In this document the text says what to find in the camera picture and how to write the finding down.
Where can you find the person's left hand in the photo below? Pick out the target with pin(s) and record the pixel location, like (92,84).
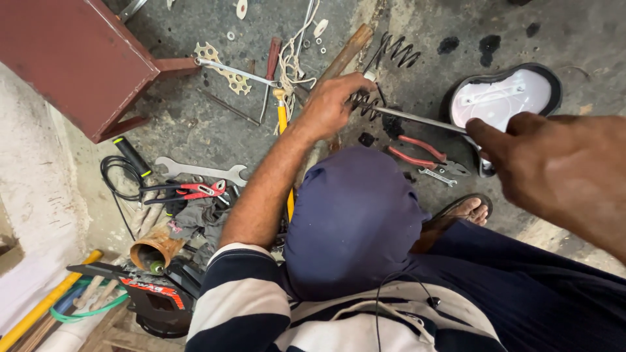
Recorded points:
(325,110)

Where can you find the person's right hand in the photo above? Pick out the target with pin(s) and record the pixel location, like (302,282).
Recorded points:
(543,156)

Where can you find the person's right fingers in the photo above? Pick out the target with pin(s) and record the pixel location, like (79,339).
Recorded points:
(486,137)

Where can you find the person's left fingers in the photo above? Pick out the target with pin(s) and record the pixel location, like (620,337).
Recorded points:
(356,83)

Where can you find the small black coil spring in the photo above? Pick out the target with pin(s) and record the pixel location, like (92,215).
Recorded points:
(366,103)

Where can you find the black and white bicycle saddle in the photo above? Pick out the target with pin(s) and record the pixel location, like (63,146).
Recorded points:
(503,93)

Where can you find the large black coil spring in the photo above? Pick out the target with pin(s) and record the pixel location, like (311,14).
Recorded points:
(402,50)

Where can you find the small silver spanner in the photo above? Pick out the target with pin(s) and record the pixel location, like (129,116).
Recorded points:
(436,176)

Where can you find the white plastic washer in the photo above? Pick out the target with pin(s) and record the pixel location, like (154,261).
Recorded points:
(320,27)

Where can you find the thin silver spoke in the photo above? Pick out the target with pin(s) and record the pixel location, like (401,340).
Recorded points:
(307,27)

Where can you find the person's bare foot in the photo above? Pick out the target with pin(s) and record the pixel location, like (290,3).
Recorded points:
(469,210)

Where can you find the black sandal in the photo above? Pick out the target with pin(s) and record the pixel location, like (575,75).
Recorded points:
(442,215)

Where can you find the silver socket spanner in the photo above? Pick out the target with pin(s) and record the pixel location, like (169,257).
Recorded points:
(234,72)

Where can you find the thin dark metal rod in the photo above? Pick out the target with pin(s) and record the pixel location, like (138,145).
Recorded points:
(227,105)

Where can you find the person's blue trousers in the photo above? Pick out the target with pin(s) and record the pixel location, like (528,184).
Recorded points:
(352,220)

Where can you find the white oval disc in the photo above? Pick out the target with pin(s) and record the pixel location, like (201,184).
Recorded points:
(241,8)

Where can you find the cream flat multi-hole wrench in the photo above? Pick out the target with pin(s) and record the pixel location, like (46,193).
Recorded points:
(210,53)

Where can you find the large silver open-end spanner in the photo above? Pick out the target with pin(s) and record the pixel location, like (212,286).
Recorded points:
(200,170)

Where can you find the red and black snips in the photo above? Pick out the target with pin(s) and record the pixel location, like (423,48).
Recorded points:
(195,190)

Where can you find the grey rag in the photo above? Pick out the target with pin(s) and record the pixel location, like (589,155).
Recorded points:
(198,217)

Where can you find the black grip with yellow band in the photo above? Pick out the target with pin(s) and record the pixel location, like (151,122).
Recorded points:
(132,156)

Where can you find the silver metal bar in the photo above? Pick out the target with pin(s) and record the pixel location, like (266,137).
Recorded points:
(131,8)

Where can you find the person's striped shirt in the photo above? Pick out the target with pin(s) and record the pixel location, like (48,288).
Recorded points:
(244,298)

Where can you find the maroon metal stool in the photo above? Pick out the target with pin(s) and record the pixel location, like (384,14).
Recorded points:
(73,54)

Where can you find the black guard with red print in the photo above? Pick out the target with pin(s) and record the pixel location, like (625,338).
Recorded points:
(151,291)

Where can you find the pale wooden stick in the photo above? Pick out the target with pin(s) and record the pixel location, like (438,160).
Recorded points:
(88,292)
(104,295)

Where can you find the yellow stick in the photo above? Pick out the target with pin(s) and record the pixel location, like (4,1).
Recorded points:
(46,302)

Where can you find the wooden plank frame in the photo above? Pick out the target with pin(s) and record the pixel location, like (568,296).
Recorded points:
(122,337)

